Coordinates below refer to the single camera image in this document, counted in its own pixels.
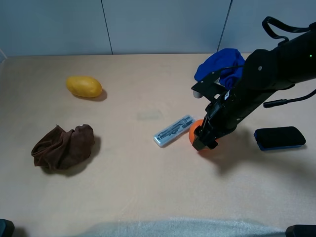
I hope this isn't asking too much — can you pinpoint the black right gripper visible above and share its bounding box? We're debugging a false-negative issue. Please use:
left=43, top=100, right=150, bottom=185
left=193, top=88, right=262, bottom=151

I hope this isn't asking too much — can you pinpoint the orange ball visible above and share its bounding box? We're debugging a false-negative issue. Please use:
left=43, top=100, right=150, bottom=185
left=189, top=119, right=203, bottom=145

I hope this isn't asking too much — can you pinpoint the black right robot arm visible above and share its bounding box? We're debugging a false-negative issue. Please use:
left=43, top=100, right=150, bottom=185
left=190, top=17, right=316, bottom=151

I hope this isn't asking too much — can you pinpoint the black object bottom right corner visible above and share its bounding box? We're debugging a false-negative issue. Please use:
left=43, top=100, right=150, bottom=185
left=285, top=225, right=316, bottom=237

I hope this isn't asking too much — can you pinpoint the black object corner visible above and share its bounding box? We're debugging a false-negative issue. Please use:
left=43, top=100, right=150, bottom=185
left=0, top=219, right=15, bottom=237
left=285, top=225, right=316, bottom=237

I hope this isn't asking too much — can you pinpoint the black object bottom left corner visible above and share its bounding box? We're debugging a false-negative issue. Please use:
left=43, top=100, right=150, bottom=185
left=0, top=219, right=15, bottom=237

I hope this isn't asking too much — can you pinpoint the clear plastic compass case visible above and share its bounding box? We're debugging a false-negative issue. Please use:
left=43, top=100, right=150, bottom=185
left=153, top=115, right=196, bottom=147

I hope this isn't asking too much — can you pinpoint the black blue board eraser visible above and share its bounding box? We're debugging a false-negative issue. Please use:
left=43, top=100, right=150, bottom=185
left=254, top=126, right=306, bottom=151

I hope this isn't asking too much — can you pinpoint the blue crumpled cloth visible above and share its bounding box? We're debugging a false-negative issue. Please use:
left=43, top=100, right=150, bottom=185
left=194, top=48, right=245, bottom=90

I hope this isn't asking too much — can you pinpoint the white cloth at bottom edge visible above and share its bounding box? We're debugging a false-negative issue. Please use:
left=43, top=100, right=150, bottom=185
left=79, top=218, right=285, bottom=237

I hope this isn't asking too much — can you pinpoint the yellow mango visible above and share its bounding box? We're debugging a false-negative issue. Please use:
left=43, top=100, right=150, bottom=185
left=66, top=76, right=103, bottom=98

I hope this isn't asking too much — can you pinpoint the brown crumpled cloth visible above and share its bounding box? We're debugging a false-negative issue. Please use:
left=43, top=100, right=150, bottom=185
left=31, top=124, right=94, bottom=170

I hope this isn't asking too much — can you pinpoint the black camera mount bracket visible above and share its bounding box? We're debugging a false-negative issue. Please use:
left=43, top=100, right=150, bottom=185
left=191, top=70, right=227, bottom=104

